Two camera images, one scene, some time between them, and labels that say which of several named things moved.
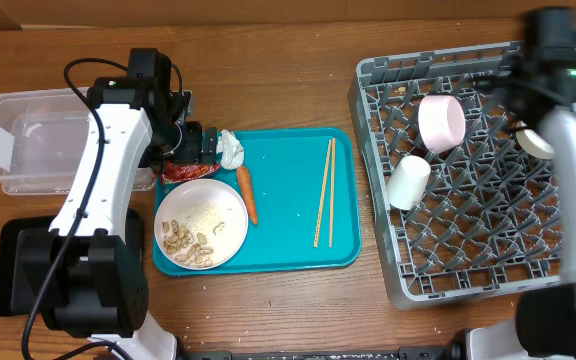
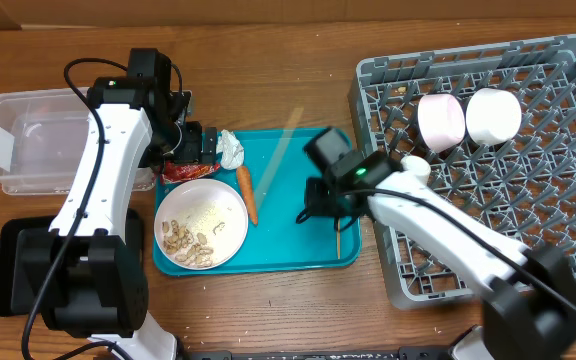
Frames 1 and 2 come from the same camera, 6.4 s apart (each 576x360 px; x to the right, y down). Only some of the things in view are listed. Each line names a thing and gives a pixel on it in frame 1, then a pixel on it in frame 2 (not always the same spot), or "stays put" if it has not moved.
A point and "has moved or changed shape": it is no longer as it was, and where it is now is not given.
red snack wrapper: [183, 172] stays put
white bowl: [533, 144] → [493, 116]
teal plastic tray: [306, 186] stays put
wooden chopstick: [331, 193] has moved or changed shape
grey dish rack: [460, 205] stays put
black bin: [23, 251] stays put
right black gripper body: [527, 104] → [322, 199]
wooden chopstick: [332, 143] has moved or changed shape
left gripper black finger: [209, 157] stays put
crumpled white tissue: [230, 149] stays put
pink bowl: [442, 122] stays put
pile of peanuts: [178, 241] stays put
